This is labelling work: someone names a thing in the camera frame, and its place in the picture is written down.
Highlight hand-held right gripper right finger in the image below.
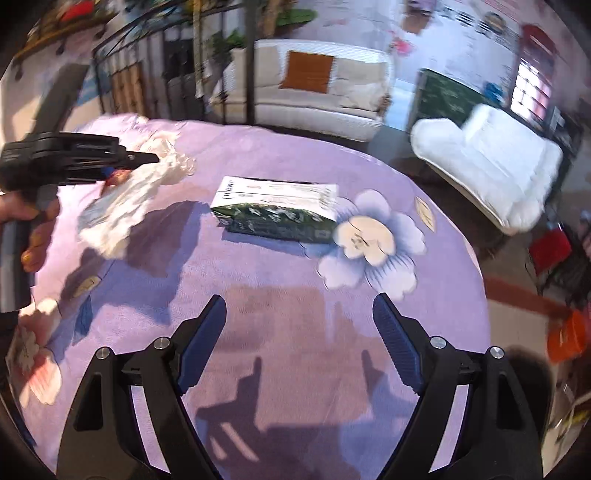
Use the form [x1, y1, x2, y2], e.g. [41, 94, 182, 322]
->
[372, 292, 544, 480]

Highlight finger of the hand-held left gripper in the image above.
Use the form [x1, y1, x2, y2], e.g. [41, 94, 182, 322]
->
[117, 149, 161, 173]

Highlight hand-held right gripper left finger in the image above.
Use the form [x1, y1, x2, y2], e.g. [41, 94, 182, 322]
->
[57, 294, 228, 480]

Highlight white plastic bag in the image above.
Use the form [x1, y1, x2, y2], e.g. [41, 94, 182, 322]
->
[77, 130, 198, 260]

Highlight person's left hand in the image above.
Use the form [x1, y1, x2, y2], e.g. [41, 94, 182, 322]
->
[0, 191, 61, 273]

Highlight purple floral blanket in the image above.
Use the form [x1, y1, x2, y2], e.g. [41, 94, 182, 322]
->
[6, 113, 491, 480]

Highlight green white tissue pack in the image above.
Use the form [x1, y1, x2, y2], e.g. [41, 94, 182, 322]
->
[211, 175, 341, 246]

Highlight beige cushion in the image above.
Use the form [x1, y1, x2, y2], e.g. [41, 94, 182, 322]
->
[329, 57, 389, 112]
[230, 45, 283, 89]

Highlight orange bucket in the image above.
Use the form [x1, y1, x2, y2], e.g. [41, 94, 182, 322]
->
[547, 309, 591, 363]

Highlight red stool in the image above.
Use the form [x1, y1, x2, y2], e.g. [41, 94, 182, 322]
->
[528, 228, 574, 278]

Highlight white wicker sofa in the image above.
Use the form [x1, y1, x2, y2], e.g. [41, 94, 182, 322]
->
[209, 39, 393, 142]

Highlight orange cushion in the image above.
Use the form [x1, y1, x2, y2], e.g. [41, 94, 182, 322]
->
[279, 50, 334, 93]

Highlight white quilted cushion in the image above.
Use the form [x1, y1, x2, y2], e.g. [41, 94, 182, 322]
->
[410, 103, 564, 236]

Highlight blue bag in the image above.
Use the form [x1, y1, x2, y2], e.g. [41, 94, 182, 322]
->
[482, 82, 509, 106]

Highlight red phone booth cabinet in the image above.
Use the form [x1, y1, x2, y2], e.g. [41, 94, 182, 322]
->
[510, 25, 557, 116]

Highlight black metal bed frame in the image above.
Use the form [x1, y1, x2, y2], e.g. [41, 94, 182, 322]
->
[92, 0, 260, 126]

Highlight large wall banner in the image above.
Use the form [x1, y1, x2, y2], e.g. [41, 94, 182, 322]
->
[295, 0, 523, 89]

